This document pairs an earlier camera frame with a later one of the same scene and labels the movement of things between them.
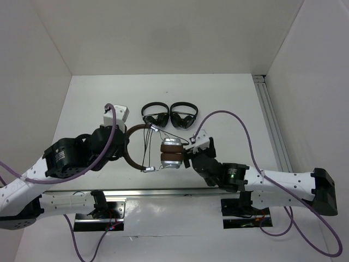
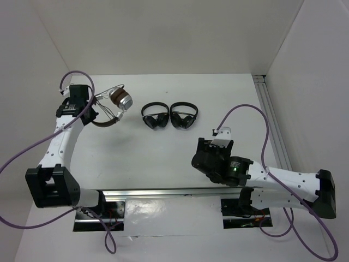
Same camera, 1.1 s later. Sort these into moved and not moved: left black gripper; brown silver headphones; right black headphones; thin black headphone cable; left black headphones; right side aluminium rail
Moved: thin black headphone cable; left black gripper; brown silver headphones
Not moved: right black headphones; left black headphones; right side aluminium rail
